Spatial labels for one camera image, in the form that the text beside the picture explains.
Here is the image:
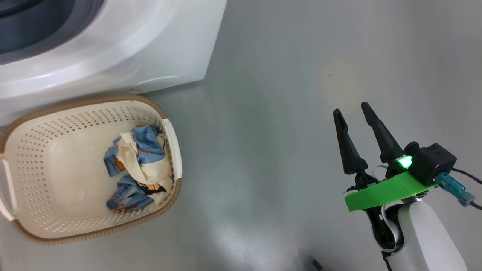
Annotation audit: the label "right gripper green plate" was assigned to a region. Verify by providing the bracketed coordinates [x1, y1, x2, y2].
[333, 102, 439, 212]

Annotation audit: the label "white front-load washing machine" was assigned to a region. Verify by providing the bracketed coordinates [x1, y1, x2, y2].
[0, 0, 228, 126]

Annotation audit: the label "cream perforated laundry basket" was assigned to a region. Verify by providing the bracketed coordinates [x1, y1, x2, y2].
[0, 94, 183, 245]

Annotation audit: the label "blue and cream printed garment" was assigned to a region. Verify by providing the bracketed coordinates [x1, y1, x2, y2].
[104, 125, 175, 213]

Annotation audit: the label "teal cable connector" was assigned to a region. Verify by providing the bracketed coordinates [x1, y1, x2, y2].
[436, 172, 476, 208]

